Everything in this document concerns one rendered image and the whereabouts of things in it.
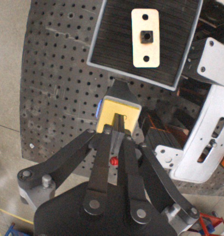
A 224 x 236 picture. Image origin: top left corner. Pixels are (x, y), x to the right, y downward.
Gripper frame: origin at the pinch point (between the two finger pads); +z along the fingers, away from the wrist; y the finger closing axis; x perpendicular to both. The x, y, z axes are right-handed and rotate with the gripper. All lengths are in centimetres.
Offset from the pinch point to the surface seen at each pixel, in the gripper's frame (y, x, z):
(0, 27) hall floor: -144, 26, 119
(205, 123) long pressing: 27.8, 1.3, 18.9
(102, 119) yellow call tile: -2.4, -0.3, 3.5
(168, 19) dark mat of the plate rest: 2.8, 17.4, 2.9
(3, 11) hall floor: -143, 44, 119
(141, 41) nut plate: -0.1, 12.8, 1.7
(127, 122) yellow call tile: 1.8, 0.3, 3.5
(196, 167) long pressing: 33.4, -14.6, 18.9
